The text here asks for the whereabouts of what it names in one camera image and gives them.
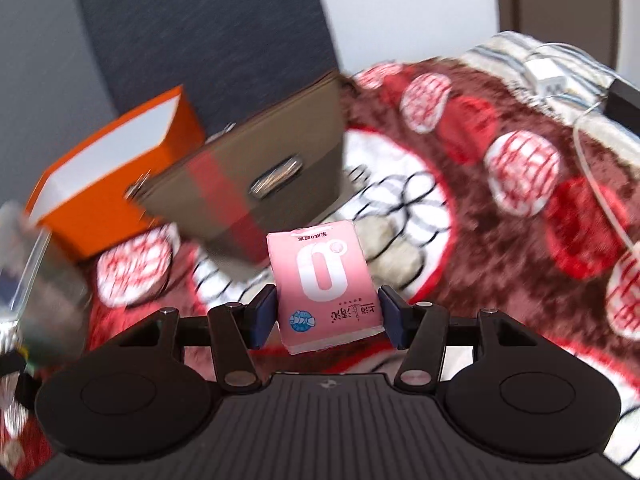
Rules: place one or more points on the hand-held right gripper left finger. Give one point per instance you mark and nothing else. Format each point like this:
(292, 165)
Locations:
(262, 315)

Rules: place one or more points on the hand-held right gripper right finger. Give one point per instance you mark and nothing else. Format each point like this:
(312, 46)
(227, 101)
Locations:
(391, 320)

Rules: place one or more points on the pink tissue pack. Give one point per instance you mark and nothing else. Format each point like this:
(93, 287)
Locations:
(320, 270)

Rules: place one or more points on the orange box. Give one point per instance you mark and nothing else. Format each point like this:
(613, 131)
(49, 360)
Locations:
(100, 210)

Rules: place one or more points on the brown handbag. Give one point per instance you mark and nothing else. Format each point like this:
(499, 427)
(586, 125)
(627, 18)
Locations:
(225, 195)

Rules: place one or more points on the clear plastic storage box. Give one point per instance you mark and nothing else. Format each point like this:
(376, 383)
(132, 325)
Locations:
(45, 285)

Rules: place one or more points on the grey padded headboard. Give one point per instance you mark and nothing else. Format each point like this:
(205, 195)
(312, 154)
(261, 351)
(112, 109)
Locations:
(200, 35)

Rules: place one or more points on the white charger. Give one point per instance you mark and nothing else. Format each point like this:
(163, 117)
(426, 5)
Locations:
(547, 77)

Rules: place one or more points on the striped bed sheet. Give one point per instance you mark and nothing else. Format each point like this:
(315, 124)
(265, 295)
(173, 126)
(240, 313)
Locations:
(500, 52)

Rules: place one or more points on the black box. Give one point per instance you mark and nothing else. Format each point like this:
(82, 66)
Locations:
(625, 105)

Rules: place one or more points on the brown door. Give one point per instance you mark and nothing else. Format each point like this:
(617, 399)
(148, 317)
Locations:
(550, 0)

